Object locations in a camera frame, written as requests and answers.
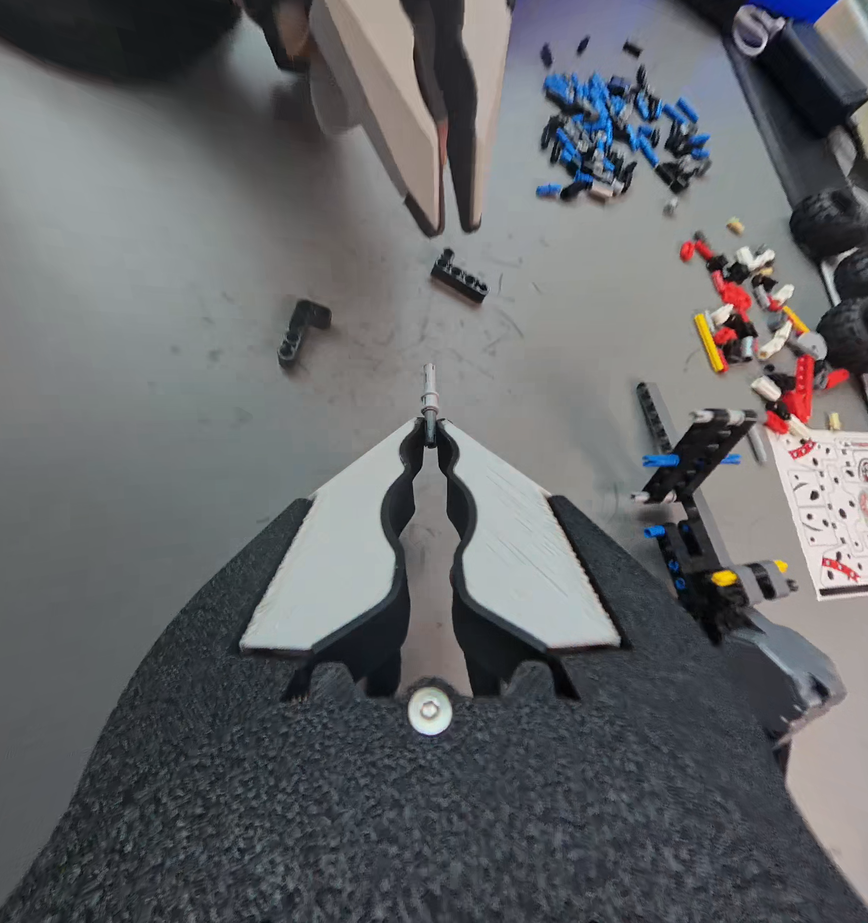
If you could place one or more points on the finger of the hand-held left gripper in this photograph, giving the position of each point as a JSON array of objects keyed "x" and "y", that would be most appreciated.
[
  {"x": 383, "y": 79},
  {"x": 488, "y": 86}
]

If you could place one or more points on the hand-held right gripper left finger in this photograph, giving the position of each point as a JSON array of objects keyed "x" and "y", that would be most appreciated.
[{"x": 333, "y": 570}]

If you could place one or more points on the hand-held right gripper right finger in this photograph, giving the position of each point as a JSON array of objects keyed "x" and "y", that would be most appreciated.
[{"x": 535, "y": 570}]

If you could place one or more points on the black L-shaped beam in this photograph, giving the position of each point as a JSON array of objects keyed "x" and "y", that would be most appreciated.
[
  {"x": 300, "y": 332},
  {"x": 462, "y": 278}
]

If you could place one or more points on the grey connector pin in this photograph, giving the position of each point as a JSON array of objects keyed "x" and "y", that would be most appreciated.
[{"x": 431, "y": 396}]

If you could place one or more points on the person's left hand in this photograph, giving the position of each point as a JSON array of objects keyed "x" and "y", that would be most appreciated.
[{"x": 293, "y": 40}]

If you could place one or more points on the pile of blue black pins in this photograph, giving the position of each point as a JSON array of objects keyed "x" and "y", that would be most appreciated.
[{"x": 614, "y": 122}]

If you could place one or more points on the brick-built chassis assembly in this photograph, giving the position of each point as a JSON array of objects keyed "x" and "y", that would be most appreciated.
[{"x": 700, "y": 461}]

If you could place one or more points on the dark rounded object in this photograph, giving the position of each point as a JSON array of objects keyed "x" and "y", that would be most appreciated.
[{"x": 102, "y": 36}]

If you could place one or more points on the yellow beam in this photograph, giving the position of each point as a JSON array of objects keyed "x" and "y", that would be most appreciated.
[{"x": 709, "y": 342}]

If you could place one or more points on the printed sticker sheet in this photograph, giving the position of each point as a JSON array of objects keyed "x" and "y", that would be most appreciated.
[{"x": 845, "y": 512}]

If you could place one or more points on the pile of red white pieces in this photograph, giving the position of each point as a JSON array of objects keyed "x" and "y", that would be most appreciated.
[{"x": 758, "y": 339}]

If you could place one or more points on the black box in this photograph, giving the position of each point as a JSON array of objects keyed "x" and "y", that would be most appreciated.
[{"x": 816, "y": 79}]

